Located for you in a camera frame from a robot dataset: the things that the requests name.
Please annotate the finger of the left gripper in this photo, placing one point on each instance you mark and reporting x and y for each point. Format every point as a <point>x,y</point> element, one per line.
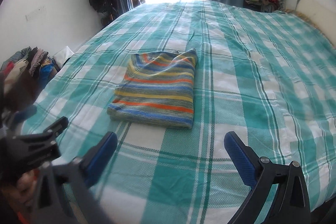
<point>21,116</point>
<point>57,127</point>

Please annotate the dark wooden drawer chest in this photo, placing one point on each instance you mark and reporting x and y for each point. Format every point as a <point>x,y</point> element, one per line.
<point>22,93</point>

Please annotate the striped knit sweater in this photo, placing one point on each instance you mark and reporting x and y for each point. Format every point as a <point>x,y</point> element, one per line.
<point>157,89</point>

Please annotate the folded clothes pile on chest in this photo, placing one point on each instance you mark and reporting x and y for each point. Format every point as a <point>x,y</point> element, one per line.
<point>29,59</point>

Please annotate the cream pillow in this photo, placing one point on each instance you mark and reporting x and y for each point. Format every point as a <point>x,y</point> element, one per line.
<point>323,18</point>

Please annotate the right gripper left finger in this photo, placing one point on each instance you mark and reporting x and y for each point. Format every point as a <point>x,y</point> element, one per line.
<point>50,204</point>

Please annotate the teal plaid bedspread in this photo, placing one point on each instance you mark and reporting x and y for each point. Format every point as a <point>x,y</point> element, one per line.
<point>268,77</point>

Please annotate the white wall trunking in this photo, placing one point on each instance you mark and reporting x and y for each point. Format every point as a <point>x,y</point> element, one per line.
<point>40,11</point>

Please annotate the laundry basket with clothes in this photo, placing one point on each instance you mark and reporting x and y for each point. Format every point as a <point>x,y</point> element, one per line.
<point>45,72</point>

